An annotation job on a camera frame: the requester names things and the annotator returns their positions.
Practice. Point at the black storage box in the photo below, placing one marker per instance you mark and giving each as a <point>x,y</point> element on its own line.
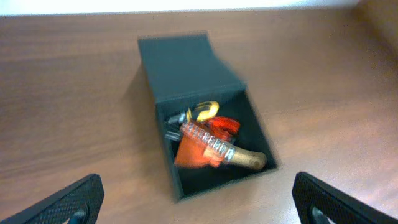
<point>183,71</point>

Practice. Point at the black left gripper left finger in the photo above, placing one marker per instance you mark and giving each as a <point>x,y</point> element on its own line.
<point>79,202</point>

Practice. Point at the orange scraper wooden handle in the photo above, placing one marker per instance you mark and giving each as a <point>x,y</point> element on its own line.
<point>193,153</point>

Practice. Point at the yellow black stubby screwdriver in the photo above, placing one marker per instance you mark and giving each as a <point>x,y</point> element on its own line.
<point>201,112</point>

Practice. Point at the orange socket bit rail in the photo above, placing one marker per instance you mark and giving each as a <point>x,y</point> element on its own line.
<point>199,131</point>

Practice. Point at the small red diagonal cutters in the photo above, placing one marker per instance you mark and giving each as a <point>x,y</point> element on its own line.
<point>223,127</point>

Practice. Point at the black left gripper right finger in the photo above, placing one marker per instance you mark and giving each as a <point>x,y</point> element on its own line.
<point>318,202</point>

